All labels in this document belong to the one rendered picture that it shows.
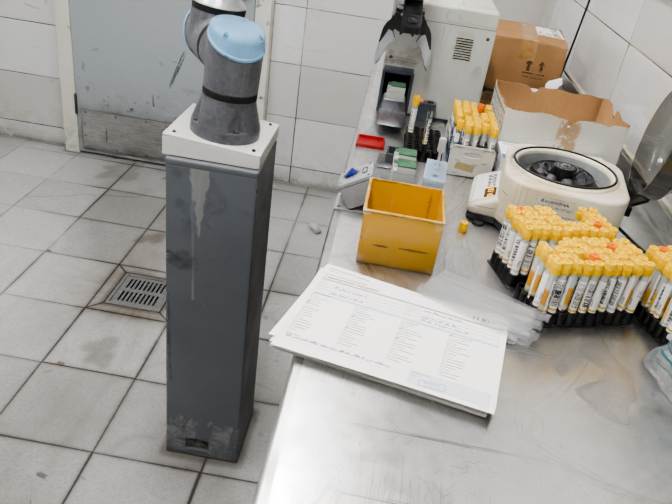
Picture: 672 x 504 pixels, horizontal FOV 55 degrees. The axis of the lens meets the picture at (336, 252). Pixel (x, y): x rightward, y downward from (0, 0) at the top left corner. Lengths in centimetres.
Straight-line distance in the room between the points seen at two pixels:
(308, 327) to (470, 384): 23
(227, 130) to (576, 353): 80
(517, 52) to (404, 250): 124
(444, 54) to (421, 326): 101
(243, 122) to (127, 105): 210
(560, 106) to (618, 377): 97
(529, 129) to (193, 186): 76
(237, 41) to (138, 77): 207
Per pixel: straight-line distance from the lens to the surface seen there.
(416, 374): 86
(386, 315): 95
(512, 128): 157
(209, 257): 150
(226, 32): 136
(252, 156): 137
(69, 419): 205
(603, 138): 162
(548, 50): 221
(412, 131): 165
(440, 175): 123
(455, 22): 179
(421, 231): 106
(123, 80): 343
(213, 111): 139
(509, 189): 126
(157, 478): 188
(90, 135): 360
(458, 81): 183
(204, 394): 175
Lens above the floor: 143
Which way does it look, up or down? 30 degrees down
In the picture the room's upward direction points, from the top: 9 degrees clockwise
